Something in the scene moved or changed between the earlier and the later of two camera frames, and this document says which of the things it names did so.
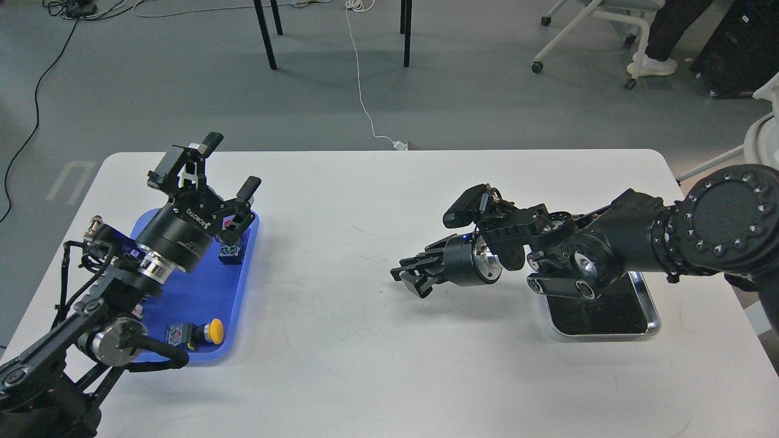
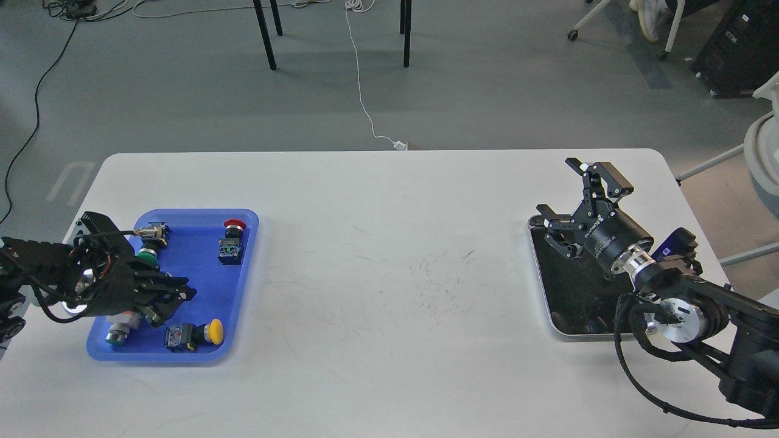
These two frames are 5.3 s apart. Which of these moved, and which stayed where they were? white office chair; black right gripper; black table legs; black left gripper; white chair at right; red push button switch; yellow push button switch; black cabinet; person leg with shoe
Moved: black right gripper; black left gripper; white office chair; person leg with shoe
Stayed: white chair at right; red push button switch; black cabinet; black table legs; yellow push button switch
